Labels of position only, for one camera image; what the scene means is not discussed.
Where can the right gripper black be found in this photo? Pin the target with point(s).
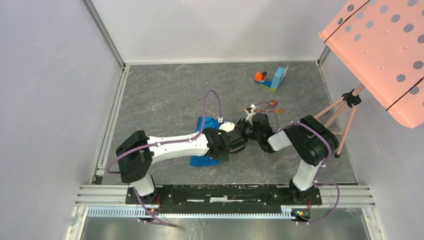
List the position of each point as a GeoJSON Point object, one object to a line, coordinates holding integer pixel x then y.
{"type": "Point", "coordinates": [242, 123]}

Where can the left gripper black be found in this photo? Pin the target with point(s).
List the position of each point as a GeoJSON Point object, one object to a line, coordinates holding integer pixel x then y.
{"type": "Point", "coordinates": [224, 157]}

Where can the blue cloth napkin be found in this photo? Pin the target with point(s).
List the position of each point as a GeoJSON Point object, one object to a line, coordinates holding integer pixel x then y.
{"type": "Point", "coordinates": [205, 161]}

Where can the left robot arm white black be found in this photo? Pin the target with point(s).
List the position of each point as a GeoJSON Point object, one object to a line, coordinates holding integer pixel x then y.
{"type": "Point", "coordinates": [138, 152]}

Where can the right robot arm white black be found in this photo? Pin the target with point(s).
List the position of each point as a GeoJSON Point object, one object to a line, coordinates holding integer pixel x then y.
{"type": "Point", "coordinates": [313, 142]}

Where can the iridescent spoon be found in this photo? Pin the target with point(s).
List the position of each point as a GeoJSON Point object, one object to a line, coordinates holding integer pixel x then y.
{"type": "Point", "coordinates": [273, 103]}

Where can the toy brick set colourful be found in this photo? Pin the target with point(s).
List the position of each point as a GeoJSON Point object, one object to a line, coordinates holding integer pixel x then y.
{"type": "Point", "coordinates": [272, 84]}

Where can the pink perforated music stand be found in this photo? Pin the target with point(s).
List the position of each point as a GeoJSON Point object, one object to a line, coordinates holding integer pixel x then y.
{"type": "Point", "coordinates": [382, 43]}

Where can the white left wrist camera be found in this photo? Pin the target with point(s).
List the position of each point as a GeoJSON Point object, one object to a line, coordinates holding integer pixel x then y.
{"type": "Point", "coordinates": [226, 127]}

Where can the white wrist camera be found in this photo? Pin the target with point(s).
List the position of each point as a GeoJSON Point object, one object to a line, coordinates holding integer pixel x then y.
{"type": "Point", "coordinates": [250, 111]}
{"type": "Point", "coordinates": [226, 127]}

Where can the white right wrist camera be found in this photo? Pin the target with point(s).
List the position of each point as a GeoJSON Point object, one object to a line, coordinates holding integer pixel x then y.
{"type": "Point", "coordinates": [250, 111]}

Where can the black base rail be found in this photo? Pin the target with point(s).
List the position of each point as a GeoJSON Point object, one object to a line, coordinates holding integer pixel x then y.
{"type": "Point", "coordinates": [234, 200]}

